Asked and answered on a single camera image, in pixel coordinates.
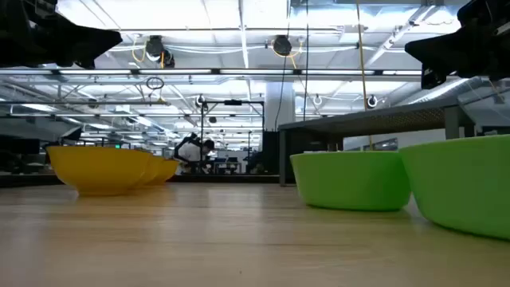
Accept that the white building column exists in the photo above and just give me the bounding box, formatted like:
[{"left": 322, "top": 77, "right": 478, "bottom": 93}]
[{"left": 265, "top": 81, "right": 296, "bottom": 131}]

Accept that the green mini bowl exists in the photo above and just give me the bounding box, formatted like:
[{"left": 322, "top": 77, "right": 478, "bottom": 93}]
[
  {"left": 289, "top": 150, "right": 412, "bottom": 212},
  {"left": 399, "top": 134, "right": 510, "bottom": 241}
]

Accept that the grey perforated metal shelf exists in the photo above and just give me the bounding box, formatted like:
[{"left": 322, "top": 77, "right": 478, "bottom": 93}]
[{"left": 277, "top": 98, "right": 477, "bottom": 187}]

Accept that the person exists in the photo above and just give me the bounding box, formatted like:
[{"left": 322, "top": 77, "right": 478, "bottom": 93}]
[{"left": 174, "top": 133, "right": 216, "bottom": 175}]

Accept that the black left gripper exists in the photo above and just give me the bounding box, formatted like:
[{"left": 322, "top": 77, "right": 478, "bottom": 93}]
[{"left": 0, "top": 0, "right": 123, "bottom": 69}]

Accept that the long ceiling light rail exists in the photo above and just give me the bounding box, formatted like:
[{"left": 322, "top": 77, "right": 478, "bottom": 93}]
[{"left": 0, "top": 68, "right": 423, "bottom": 77}]

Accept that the dark background monitor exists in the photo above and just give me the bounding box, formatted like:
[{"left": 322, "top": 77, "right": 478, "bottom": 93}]
[{"left": 59, "top": 126, "right": 84, "bottom": 143}]

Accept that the black background station frame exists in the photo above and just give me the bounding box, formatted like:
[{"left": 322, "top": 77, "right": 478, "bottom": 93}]
[{"left": 200, "top": 99, "right": 265, "bottom": 175}]

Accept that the black ceiling cable reel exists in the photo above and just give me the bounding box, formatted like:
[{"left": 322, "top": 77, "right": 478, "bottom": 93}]
[
  {"left": 145, "top": 34, "right": 176, "bottom": 69},
  {"left": 272, "top": 34, "right": 293, "bottom": 57}
]

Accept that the thin black hanging cable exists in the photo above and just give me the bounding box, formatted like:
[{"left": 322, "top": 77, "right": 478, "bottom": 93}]
[{"left": 273, "top": 0, "right": 292, "bottom": 132}]

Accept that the black cable loop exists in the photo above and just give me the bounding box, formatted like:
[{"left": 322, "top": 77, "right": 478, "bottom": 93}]
[{"left": 145, "top": 76, "right": 165, "bottom": 91}]

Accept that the black aluminium table frame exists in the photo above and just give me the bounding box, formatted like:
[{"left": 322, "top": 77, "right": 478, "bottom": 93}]
[{"left": 0, "top": 171, "right": 281, "bottom": 188}]

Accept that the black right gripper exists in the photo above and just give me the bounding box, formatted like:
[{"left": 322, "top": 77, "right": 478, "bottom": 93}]
[{"left": 404, "top": 0, "right": 510, "bottom": 89}]

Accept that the yellow patterned mini bowl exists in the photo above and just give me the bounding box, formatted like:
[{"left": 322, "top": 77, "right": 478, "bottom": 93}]
[
  {"left": 153, "top": 158, "right": 180, "bottom": 187},
  {"left": 45, "top": 145, "right": 155, "bottom": 197},
  {"left": 137, "top": 153, "right": 167, "bottom": 187}
]

